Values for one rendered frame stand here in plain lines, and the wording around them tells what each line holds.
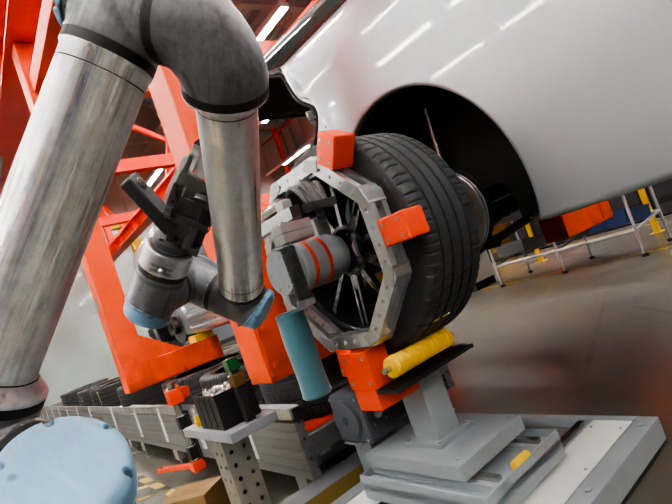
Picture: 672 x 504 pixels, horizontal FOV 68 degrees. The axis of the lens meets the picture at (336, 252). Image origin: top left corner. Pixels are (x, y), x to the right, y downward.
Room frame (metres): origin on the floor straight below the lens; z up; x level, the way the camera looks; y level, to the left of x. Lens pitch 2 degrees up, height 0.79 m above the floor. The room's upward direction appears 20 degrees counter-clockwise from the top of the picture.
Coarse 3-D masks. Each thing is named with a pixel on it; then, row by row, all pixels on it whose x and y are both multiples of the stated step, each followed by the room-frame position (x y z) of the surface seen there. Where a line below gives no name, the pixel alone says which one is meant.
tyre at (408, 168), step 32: (384, 160) 1.27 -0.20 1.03; (416, 160) 1.32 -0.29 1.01; (384, 192) 1.28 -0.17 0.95; (416, 192) 1.25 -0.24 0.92; (448, 192) 1.31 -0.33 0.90; (448, 224) 1.28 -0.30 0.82; (416, 256) 1.26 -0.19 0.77; (448, 256) 1.28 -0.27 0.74; (416, 288) 1.29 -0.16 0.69; (448, 288) 1.31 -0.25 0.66; (416, 320) 1.32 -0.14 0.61; (448, 320) 1.46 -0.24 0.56
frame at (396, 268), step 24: (312, 168) 1.33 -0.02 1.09; (360, 192) 1.22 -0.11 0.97; (384, 216) 1.24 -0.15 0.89; (264, 240) 1.62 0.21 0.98; (384, 264) 1.23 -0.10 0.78; (408, 264) 1.25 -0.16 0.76; (384, 288) 1.25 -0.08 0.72; (312, 312) 1.60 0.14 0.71; (384, 312) 1.28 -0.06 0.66; (336, 336) 1.50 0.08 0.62; (360, 336) 1.38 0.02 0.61; (384, 336) 1.34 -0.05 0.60
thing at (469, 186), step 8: (456, 176) 1.66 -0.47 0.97; (464, 184) 1.65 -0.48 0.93; (472, 184) 1.65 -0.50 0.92; (472, 192) 1.63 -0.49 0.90; (480, 192) 1.64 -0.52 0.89; (472, 200) 1.64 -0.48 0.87; (480, 200) 1.62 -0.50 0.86; (480, 208) 1.63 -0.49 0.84; (480, 216) 1.64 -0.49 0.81; (488, 216) 1.64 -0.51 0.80; (480, 224) 1.64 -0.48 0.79; (488, 224) 1.64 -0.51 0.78; (480, 232) 1.65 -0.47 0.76; (488, 232) 1.66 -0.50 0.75; (480, 240) 1.66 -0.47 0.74; (480, 248) 1.69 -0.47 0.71
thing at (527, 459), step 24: (528, 432) 1.51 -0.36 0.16; (552, 432) 1.43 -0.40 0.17; (504, 456) 1.44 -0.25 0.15; (528, 456) 1.34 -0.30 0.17; (552, 456) 1.40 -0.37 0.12; (384, 480) 1.51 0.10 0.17; (408, 480) 1.50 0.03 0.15; (432, 480) 1.43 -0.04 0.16; (480, 480) 1.31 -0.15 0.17; (504, 480) 1.27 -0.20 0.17; (528, 480) 1.32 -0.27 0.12
